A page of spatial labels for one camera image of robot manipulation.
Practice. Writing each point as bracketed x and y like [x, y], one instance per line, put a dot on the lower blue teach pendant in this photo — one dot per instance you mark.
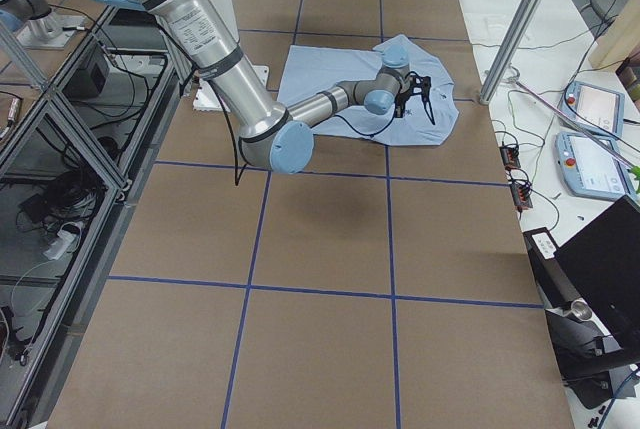
[588, 170]

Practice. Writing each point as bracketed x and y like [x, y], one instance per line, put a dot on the aluminium frame side rack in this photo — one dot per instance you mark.
[81, 119]

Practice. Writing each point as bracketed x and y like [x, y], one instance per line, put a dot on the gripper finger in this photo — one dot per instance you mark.
[428, 108]
[425, 93]

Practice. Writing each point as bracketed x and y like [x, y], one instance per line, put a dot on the small red black circuit board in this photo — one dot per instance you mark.
[510, 157]

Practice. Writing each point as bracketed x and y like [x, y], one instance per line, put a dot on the light blue t-shirt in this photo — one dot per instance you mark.
[351, 93]

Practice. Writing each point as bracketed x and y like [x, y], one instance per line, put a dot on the blue teach pendant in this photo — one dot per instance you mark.
[588, 170]
[593, 108]

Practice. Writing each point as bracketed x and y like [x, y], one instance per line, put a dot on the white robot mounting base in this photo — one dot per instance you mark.
[210, 97]

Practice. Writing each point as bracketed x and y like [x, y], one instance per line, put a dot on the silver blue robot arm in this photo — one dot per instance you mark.
[16, 13]
[272, 136]

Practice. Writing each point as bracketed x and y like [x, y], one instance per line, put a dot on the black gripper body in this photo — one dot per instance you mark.
[400, 103]

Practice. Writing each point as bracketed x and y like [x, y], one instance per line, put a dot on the black laptop computer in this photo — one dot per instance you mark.
[592, 285]

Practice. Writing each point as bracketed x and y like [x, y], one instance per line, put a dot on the aluminium frame post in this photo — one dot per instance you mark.
[517, 28]

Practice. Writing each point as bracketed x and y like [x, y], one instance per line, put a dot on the upper blue teach pendant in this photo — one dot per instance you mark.
[593, 108]

